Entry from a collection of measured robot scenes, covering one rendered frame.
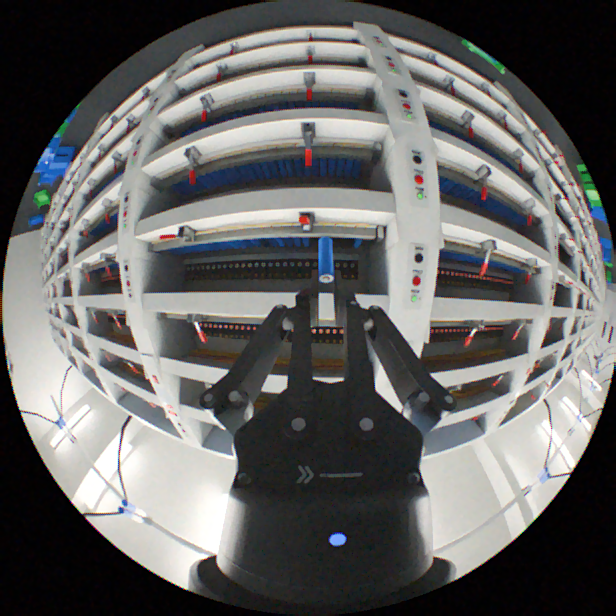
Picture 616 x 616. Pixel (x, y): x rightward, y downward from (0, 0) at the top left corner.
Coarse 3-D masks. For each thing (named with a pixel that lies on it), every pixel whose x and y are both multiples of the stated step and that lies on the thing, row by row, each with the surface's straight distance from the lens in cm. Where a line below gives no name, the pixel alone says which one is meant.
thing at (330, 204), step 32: (256, 192) 36; (288, 192) 35; (320, 192) 34; (352, 192) 35; (384, 192) 36; (160, 224) 49; (192, 224) 43; (224, 224) 41; (384, 224) 38; (160, 256) 62; (224, 256) 56; (256, 256) 52; (288, 256) 49; (352, 256) 49
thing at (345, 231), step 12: (252, 228) 38; (264, 228) 38; (276, 228) 38; (288, 228) 37; (300, 228) 37; (324, 228) 37; (336, 228) 37; (348, 228) 37; (360, 228) 38; (372, 228) 38; (168, 240) 53; (180, 240) 50; (204, 240) 45; (216, 240) 43; (228, 240) 43
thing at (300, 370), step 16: (304, 304) 14; (304, 320) 13; (304, 336) 11; (304, 352) 10; (288, 368) 9; (304, 368) 9; (288, 384) 8; (304, 384) 8; (288, 400) 8; (304, 400) 8; (288, 416) 7; (304, 416) 7; (288, 432) 7; (304, 432) 7
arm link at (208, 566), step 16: (208, 560) 10; (448, 560) 10; (192, 576) 8; (208, 576) 8; (224, 576) 9; (432, 576) 8; (448, 576) 8; (208, 592) 7; (224, 592) 7; (240, 592) 8; (400, 592) 8; (416, 592) 8; (256, 608) 7; (272, 608) 7; (288, 608) 7; (304, 608) 7; (320, 608) 7; (336, 608) 7; (352, 608) 7; (368, 608) 7
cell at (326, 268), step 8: (320, 240) 24; (328, 240) 24; (320, 248) 23; (328, 248) 23; (320, 256) 22; (328, 256) 22; (320, 264) 21; (328, 264) 21; (320, 272) 21; (328, 272) 20; (320, 280) 21; (328, 280) 21
